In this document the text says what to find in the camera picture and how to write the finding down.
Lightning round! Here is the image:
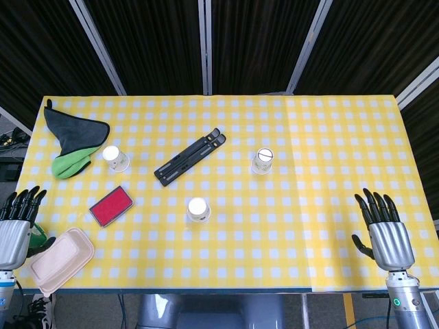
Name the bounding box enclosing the green plastic box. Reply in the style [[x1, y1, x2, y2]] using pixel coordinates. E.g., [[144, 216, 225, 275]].
[[29, 221, 47, 248]]

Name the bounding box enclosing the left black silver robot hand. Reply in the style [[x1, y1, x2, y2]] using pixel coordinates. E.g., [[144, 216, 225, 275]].
[[0, 186, 56, 272]]

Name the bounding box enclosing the black white striped object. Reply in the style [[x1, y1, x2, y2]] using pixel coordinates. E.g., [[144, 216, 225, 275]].
[[13, 294, 56, 329]]

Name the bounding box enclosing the grey green microfibre cloth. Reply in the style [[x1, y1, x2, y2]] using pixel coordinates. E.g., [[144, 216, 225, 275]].
[[43, 99, 110, 180]]

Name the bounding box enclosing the silver partition frame post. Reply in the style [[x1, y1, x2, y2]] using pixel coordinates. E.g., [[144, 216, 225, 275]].
[[197, 0, 213, 96], [396, 56, 439, 109], [68, 0, 127, 96], [286, 0, 335, 95], [0, 106, 34, 136]]

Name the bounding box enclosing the grey metal table leg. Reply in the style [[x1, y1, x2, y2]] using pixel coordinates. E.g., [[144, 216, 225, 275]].
[[300, 293, 311, 329]]

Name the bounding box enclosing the red ink pad case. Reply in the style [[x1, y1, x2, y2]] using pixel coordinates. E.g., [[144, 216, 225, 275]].
[[88, 185, 134, 228]]

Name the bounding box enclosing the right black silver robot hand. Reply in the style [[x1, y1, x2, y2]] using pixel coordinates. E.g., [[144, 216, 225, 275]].
[[352, 187, 416, 272]]

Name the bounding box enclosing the dark ribbed partition panel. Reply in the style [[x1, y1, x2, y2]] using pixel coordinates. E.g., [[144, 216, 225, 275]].
[[296, 0, 439, 97], [84, 0, 206, 96], [0, 0, 119, 130], [211, 0, 323, 95]]

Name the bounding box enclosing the blue floor cable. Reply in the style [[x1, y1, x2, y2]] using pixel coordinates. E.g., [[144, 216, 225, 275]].
[[348, 315, 390, 329]]

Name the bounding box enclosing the black cable bundle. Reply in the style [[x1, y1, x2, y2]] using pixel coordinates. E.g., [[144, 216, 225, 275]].
[[0, 127, 31, 156]]

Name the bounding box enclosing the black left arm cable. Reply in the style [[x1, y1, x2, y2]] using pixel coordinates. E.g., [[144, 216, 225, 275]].
[[13, 279, 25, 325]]

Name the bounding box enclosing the black folding stand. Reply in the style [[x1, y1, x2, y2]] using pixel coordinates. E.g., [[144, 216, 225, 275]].
[[154, 127, 227, 187]]

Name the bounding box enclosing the black hanging cable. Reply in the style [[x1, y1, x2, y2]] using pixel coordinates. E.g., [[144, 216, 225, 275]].
[[117, 293, 127, 329]]

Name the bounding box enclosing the yellow checkered tablecloth sheet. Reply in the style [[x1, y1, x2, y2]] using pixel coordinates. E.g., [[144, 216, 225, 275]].
[[285, 95, 439, 294], [15, 95, 313, 293]]

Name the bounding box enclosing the beige lidded food container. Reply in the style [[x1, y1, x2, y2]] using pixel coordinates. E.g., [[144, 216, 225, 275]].
[[29, 228, 96, 297]]

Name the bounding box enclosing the grey robot torso base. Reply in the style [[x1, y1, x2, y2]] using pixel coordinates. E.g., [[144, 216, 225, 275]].
[[137, 293, 285, 329]]

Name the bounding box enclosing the paper cup with lined bottom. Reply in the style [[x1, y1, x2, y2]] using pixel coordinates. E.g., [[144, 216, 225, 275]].
[[250, 147, 274, 175]]

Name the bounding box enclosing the white floral paper cup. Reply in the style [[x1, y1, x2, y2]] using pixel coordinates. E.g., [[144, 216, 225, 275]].
[[102, 145, 130, 172], [187, 197, 211, 223]]

